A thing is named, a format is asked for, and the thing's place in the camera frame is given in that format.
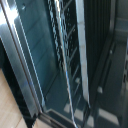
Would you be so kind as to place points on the silver black toaster oven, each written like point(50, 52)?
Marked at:
point(30, 50)

